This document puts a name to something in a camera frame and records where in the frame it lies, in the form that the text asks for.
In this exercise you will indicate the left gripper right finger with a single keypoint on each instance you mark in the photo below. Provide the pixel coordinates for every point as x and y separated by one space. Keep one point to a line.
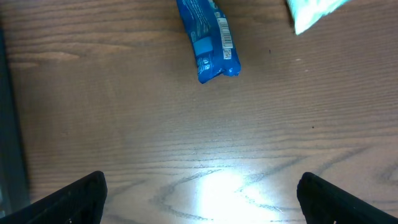
324 203

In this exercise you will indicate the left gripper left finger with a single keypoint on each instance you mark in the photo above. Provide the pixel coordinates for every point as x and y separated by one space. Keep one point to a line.
80 202

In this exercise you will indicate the blue snack packet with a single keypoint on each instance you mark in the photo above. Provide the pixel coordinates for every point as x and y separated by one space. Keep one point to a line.
208 31

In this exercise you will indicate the teal wet wipes packet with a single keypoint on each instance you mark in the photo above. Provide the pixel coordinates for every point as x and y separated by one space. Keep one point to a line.
305 13

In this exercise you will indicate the grey plastic mesh basket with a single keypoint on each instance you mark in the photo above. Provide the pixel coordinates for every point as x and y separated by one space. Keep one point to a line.
14 185

